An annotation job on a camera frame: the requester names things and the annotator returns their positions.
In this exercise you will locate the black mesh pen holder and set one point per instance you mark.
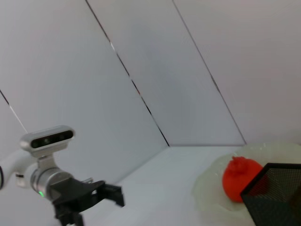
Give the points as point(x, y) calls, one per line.
point(275, 195)

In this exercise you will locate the red-orange knitted orange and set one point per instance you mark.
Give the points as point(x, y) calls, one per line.
point(237, 179)

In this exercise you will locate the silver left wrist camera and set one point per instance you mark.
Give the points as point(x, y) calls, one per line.
point(47, 141)

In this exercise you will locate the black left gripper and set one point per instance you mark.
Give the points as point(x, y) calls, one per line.
point(73, 195)

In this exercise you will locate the green glass fruit plate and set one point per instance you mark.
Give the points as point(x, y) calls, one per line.
point(211, 183)

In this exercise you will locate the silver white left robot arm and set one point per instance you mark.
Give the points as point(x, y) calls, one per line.
point(14, 164)

